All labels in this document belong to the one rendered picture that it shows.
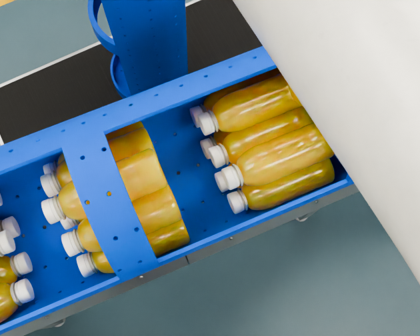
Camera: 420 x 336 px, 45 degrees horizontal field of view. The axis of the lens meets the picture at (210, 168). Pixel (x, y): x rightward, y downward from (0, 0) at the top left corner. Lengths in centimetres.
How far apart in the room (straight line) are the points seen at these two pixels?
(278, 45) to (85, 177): 61
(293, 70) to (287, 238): 184
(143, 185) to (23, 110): 128
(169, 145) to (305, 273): 110
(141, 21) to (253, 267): 102
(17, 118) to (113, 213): 132
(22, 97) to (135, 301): 87
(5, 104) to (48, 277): 116
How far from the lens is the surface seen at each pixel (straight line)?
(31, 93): 205
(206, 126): 87
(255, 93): 88
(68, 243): 85
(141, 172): 79
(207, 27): 208
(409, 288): 210
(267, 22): 16
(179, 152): 101
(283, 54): 16
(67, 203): 81
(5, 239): 93
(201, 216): 97
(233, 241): 109
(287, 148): 86
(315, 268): 200
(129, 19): 137
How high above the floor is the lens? 194
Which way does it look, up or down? 75 degrees down
